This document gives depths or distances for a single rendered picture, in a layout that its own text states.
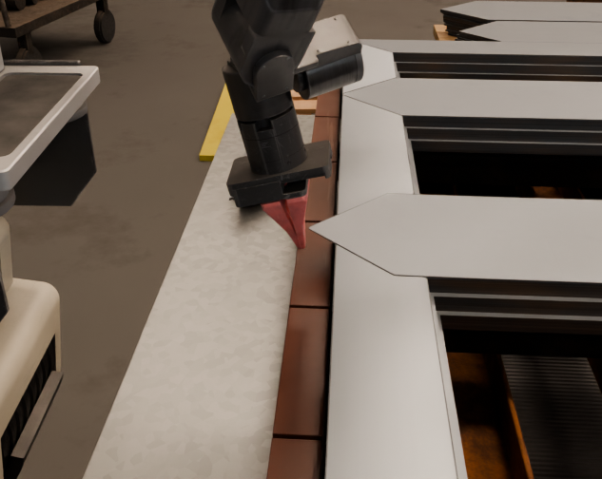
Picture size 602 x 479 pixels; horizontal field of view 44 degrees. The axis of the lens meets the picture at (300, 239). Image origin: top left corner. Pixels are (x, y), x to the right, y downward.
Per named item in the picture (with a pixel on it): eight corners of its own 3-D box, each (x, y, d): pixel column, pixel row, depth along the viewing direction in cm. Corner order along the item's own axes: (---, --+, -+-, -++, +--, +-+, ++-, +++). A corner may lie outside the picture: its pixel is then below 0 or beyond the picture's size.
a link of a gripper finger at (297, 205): (262, 238, 83) (239, 162, 78) (324, 226, 82) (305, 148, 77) (255, 271, 77) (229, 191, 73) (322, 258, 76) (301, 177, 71)
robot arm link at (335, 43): (216, -14, 63) (256, 66, 60) (339, -53, 66) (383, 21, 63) (223, 70, 74) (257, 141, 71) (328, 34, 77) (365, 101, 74)
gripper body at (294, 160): (239, 174, 79) (219, 108, 75) (333, 155, 77) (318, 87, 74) (230, 201, 73) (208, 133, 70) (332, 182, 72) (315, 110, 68)
